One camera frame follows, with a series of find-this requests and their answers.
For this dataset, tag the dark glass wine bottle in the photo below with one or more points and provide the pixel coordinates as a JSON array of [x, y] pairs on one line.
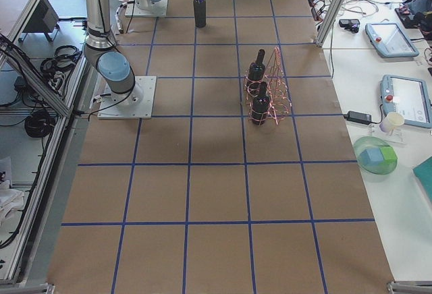
[[200, 13]]

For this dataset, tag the dark bottle in basket far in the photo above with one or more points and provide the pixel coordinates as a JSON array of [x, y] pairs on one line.
[[256, 70]]

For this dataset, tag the dark bottle in basket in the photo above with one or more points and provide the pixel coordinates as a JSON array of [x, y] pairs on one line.
[[256, 70], [260, 105]]

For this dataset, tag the dark bottle in basket near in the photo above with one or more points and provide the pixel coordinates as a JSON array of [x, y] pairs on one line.
[[260, 105]]

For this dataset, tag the blue teach pendant far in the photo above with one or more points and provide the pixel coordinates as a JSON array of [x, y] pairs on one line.
[[390, 40]]

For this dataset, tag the blue teach pendant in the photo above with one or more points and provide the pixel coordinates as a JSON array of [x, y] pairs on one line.
[[408, 97], [390, 40]]

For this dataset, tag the black power adapter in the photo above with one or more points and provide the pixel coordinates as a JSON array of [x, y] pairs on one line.
[[357, 117]]

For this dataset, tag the blue teach pendant near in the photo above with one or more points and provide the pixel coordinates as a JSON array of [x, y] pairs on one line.
[[408, 97]]

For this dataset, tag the paper cup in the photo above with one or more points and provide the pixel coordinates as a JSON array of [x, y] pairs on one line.
[[391, 121]]

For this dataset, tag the green glass bowl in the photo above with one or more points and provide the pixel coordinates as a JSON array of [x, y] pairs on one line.
[[369, 142]]

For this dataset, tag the blue foam cube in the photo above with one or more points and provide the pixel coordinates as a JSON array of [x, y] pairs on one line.
[[369, 159]]

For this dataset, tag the green foam cube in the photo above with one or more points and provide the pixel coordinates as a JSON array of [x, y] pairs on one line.
[[389, 159]]

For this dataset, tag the teal book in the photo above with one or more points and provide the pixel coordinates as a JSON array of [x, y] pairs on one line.
[[423, 173]]

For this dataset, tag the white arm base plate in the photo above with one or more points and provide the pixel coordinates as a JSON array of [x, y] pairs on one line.
[[138, 104], [146, 9]]

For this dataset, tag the copper wire wine basket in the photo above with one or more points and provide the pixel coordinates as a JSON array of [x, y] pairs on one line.
[[277, 89]]

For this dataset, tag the aluminium frame post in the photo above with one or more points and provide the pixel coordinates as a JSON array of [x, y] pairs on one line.
[[328, 21]]

